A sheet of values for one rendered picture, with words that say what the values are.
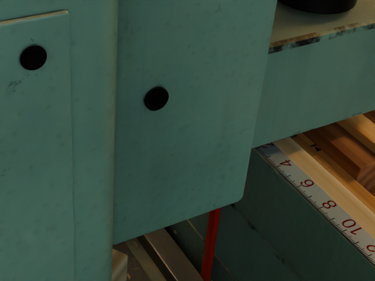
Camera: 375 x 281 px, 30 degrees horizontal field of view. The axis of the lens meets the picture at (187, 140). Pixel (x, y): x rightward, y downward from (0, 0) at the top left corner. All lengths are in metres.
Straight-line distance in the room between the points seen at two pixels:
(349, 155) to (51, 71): 0.27
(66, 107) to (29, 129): 0.01
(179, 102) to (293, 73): 0.11
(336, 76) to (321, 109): 0.02
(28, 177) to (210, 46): 0.11
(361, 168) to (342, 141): 0.03
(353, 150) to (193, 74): 0.18
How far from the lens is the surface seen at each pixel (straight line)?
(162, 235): 0.56
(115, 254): 0.51
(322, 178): 0.43
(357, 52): 0.42
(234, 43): 0.30
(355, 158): 0.45
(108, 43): 0.22
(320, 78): 0.41
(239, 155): 0.35
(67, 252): 0.26
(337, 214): 0.39
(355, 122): 0.47
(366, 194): 0.44
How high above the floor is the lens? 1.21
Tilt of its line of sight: 37 degrees down
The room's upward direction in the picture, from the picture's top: 6 degrees clockwise
